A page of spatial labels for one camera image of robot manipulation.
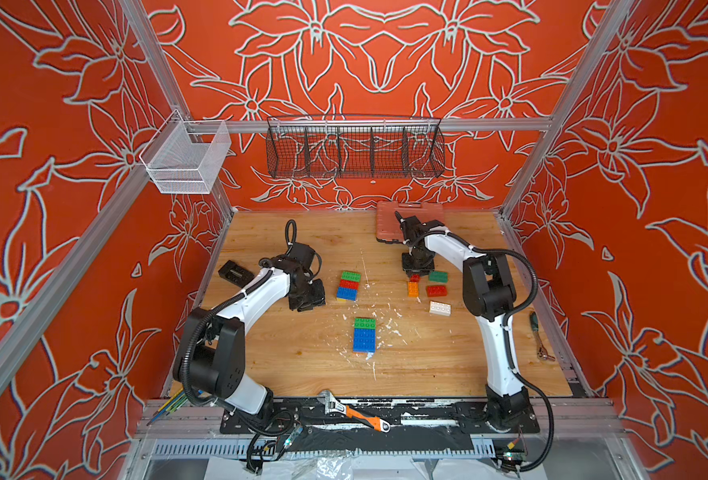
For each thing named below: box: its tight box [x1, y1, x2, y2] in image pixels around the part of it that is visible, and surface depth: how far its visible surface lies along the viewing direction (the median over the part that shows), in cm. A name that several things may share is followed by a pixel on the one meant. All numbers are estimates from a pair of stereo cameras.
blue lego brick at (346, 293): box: [336, 286, 358, 301], surface depth 94 cm
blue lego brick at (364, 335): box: [353, 328, 376, 343], surface depth 85 cm
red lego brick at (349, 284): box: [339, 279, 360, 291], surface depth 97 cm
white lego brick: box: [430, 301, 451, 316], surface depth 92 cm
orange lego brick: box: [408, 281, 419, 297], surface depth 97 cm
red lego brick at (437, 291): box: [427, 285, 448, 297], surface depth 96 cm
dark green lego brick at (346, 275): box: [341, 271, 361, 282], surface depth 99 cm
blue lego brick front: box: [353, 332, 377, 353], surface depth 85 cm
